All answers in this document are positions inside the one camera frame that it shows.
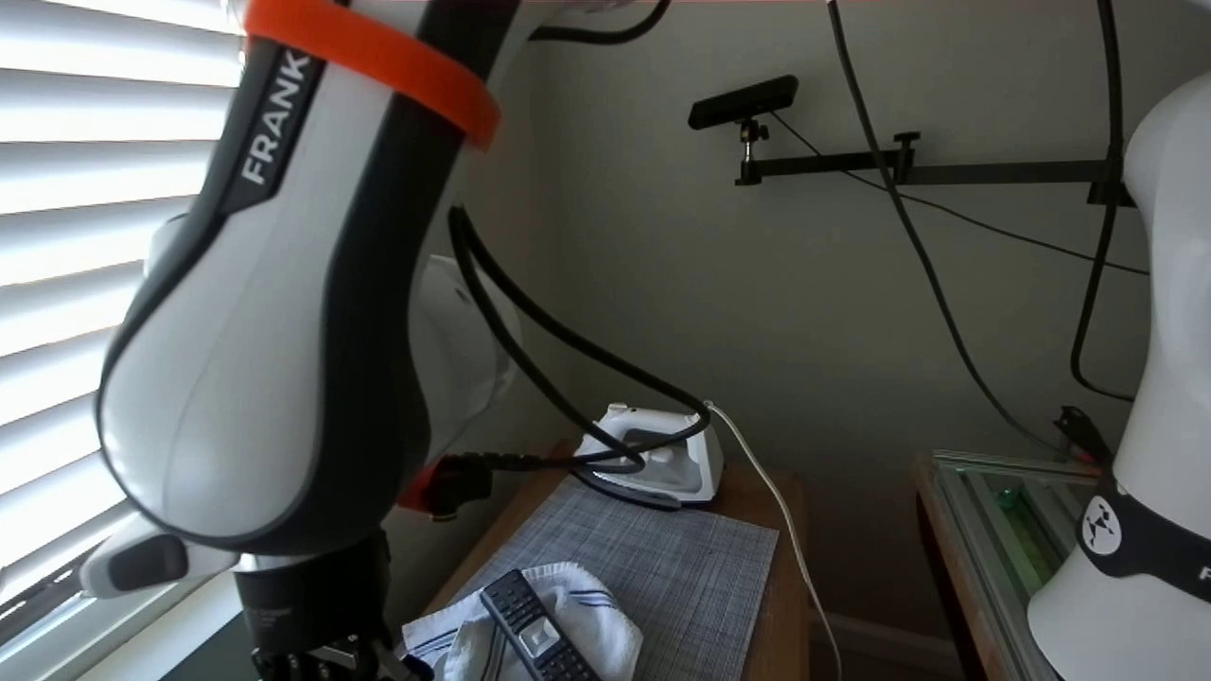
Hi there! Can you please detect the grey checked placemat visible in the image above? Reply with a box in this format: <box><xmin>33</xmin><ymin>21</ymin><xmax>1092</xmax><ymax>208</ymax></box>
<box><xmin>432</xmin><ymin>478</ymin><xmax>784</xmax><ymax>681</ymax></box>

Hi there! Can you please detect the black remote control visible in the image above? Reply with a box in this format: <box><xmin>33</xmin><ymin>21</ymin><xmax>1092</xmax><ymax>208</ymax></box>
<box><xmin>478</xmin><ymin>564</ymin><xmax>596</xmax><ymax>681</ymax></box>

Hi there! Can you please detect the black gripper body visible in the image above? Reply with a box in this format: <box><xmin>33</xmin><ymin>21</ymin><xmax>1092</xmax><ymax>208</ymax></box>
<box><xmin>234</xmin><ymin>538</ymin><xmax>396</xmax><ymax>681</ymax></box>

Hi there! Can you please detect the red cable connector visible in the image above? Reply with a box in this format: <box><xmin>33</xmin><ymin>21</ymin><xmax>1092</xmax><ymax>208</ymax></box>
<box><xmin>396</xmin><ymin>452</ymin><xmax>502</xmax><ymax>522</ymax></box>

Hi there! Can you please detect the white clothes iron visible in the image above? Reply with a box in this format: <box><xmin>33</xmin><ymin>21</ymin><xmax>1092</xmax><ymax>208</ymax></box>
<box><xmin>571</xmin><ymin>396</ymin><xmax>729</xmax><ymax>510</ymax></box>

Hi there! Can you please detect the light wooden side table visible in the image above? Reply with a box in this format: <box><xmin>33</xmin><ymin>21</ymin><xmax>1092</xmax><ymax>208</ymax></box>
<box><xmin>426</xmin><ymin>438</ymin><xmax>819</xmax><ymax>681</ymax></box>

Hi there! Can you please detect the wooden board under frame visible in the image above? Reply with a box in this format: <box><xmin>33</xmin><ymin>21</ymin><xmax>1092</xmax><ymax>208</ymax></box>
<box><xmin>911</xmin><ymin>452</ymin><xmax>1015</xmax><ymax>681</ymax></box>

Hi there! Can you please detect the orange strap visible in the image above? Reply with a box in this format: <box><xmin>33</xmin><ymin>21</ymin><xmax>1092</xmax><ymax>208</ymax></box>
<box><xmin>242</xmin><ymin>0</ymin><xmax>502</xmax><ymax>153</ymax></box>

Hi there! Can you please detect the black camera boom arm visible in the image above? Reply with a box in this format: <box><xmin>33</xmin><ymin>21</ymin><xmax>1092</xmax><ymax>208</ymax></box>
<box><xmin>733</xmin><ymin>119</ymin><xmax>1138</xmax><ymax>213</ymax></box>

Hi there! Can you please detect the white crumpled cloth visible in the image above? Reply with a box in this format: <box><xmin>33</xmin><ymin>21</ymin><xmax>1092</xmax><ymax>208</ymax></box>
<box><xmin>396</xmin><ymin>560</ymin><xmax>648</xmax><ymax>681</ymax></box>

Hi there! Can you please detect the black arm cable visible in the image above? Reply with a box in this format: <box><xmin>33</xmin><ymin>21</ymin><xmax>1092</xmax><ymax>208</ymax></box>
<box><xmin>446</xmin><ymin>205</ymin><xmax>715</xmax><ymax>478</ymax></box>

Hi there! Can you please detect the green framed board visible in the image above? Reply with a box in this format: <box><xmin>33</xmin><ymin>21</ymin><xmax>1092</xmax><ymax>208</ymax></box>
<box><xmin>932</xmin><ymin>452</ymin><xmax>1117</xmax><ymax>681</ymax></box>

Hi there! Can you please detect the white iron cord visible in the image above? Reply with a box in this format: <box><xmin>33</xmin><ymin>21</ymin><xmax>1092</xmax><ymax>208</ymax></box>
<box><xmin>705</xmin><ymin>400</ymin><xmax>849</xmax><ymax>681</ymax></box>

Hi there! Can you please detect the long black hanging cable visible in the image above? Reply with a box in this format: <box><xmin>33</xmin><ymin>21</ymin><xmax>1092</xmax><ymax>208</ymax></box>
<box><xmin>825</xmin><ymin>0</ymin><xmax>1077</xmax><ymax>457</ymax></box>

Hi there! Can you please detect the looped black hanging cable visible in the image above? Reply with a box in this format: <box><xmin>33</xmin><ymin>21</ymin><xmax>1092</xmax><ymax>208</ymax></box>
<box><xmin>1067</xmin><ymin>0</ymin><xmax>1144</xmax><ymax>408</ymax></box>

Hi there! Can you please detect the black stereo camera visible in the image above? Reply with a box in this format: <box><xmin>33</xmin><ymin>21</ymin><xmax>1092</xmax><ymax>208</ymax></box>
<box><xmin>684</xmin><ymin>73</ymin><xmax>801</xmax><ymax>131</ymax></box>

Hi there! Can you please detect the window with white blinds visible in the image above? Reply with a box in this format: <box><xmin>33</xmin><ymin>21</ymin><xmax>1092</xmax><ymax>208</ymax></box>
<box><xmin>0</xmin><ymin>0</ymin><xmax>256</xmax><ymax>681</ymax></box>

